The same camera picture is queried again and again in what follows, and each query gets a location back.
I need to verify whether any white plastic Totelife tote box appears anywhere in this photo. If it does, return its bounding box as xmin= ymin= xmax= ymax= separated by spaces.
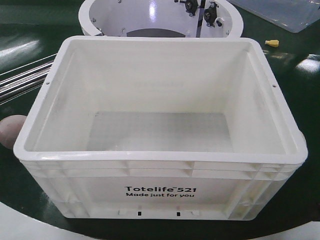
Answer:
xmin=13 ymin=36 xmax=308 ymax=221

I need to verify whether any pink ball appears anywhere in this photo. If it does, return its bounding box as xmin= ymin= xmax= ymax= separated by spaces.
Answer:
xmin=0 ymin=115 xmax=27 ymax=150

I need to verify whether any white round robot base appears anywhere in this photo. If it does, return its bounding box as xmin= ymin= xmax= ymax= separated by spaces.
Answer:
xmin=78 ymin=0 xmax=244 ymax=38

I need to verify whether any small yellow cap piece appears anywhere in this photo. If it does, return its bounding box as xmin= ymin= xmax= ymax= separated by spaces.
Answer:
xmin=265 ymin=39 xmax=280 ymax=48

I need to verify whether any metal rod rack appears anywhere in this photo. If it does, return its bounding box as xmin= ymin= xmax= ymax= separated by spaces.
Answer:
xmin=0 ymin=54 xmax=57 ymax=105

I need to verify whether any translucent plastic bin lid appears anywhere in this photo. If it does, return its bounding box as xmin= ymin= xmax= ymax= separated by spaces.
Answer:
xmin=230 ymin=0 xmax=320 ymax=33

